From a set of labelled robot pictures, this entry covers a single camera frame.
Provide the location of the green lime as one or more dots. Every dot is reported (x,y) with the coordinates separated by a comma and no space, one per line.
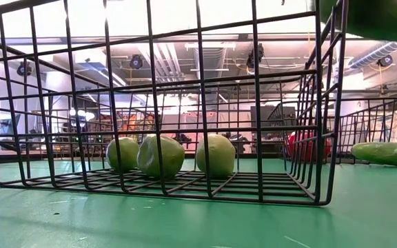
(124,153)
(217,155)
(165,156)

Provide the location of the black pole stand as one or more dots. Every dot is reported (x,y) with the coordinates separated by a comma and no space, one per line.
(240,141)

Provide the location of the dark grey cabinet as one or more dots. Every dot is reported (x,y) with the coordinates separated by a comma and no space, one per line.
(267,117)

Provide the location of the green table mat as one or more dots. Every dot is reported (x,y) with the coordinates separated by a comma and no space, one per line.
(184,224)

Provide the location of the green cucumber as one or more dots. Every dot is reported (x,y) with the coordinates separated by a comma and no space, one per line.
(388,154)

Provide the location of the silver ventilation duct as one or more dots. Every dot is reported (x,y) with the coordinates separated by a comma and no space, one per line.
(374,55)

